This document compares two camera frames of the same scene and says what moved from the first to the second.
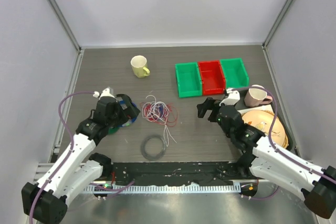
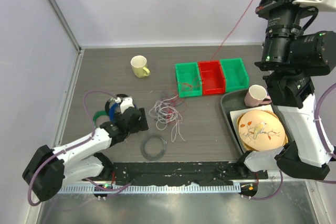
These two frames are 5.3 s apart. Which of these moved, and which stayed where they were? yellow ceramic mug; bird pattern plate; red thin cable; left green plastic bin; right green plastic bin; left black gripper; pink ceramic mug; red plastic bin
Moved: red thin cable; left black gripper
Stayed: left green plastic bin; red plastic bin; right green plastic bin; yellow ceramic mug; bird pattern plate; pink ceramic mug
